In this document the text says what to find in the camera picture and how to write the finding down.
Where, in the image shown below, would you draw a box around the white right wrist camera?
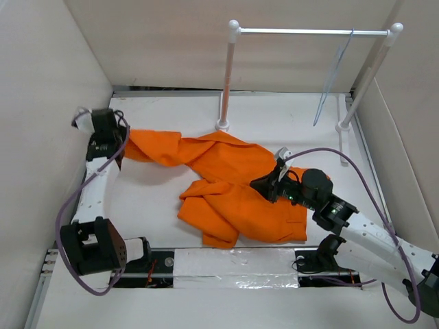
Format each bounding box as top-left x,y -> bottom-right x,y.
274,147 -> 294,182

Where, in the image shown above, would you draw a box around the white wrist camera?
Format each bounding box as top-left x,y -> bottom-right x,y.
274,147 -> 294,182
71,106 -> 94,134

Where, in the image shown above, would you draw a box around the purple cable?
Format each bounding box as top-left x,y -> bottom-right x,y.
55,108 -> 131,296
286,147 -> 421,324

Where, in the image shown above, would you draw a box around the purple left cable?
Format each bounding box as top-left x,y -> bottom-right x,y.
55,108 -> 131,296

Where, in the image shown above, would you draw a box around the orange trousers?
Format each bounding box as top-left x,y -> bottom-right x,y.
125,130 -> 307,249

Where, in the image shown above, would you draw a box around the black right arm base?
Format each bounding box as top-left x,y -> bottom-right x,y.
292,234 -> 362,288

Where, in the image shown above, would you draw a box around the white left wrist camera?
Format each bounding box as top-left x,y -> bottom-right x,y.
71,106 -> 94,134

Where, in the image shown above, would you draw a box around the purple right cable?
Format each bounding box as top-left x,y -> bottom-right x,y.
286,147 -> 421,324

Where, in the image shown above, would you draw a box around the blue wire hanger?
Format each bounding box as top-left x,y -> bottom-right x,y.
313,28 -> 355,127

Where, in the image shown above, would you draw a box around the white clothes rack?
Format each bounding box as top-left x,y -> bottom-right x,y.
215,19 -> 405,168

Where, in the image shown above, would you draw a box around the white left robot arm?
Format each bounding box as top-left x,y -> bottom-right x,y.
60,108 -> 153,276

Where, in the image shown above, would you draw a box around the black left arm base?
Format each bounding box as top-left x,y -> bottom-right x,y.
113,249 -> 175,289

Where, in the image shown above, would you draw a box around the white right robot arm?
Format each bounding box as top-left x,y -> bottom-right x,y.
250,169 -> 438,317

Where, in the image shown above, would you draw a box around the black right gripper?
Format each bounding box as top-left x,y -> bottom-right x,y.
248,164 -> 318,211

